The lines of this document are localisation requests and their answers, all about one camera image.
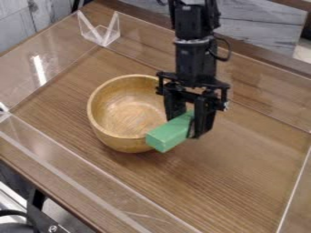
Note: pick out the clear acrylic tray wall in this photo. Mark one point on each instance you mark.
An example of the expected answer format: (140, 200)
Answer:
(222, 184)

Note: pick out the brown wooden bowl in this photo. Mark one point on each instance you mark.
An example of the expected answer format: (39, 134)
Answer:
(124, 110)

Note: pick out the black table leg bracket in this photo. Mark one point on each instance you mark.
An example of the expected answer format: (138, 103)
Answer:
(44, 223)

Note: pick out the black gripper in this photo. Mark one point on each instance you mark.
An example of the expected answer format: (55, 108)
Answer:
(196, 61)

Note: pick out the clear acrylic corner bracket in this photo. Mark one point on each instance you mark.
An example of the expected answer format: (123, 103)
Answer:
(102, 35)

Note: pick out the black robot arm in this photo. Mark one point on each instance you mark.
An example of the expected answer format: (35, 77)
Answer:
(194, 22)

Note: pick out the green rectangular block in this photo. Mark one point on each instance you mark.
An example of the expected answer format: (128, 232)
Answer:
(167, 136)

